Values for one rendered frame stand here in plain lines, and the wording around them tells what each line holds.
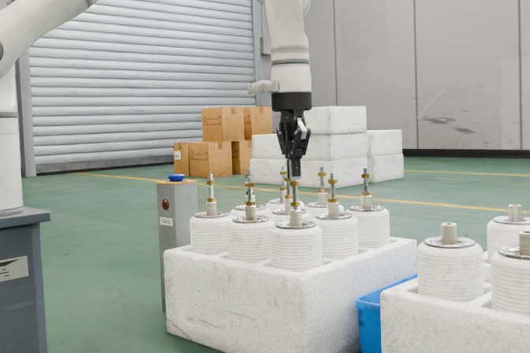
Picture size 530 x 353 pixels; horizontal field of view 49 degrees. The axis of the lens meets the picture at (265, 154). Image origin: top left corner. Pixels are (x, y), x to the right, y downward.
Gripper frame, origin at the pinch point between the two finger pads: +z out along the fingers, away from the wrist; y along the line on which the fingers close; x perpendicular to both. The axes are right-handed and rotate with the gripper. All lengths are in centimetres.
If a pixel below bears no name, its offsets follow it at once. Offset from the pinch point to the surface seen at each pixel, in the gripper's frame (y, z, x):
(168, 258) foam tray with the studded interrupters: 21.8, 19.1, 21.1
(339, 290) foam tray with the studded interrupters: -5.4, 22.2, -6.1
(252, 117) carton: 408, -15, -109
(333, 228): 1.6, 12.2, -8.2
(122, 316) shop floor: 39, 36, 30
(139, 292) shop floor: 57, 36, 25
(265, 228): 5.8, 11.6, 4.2
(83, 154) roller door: 556, 18, 38
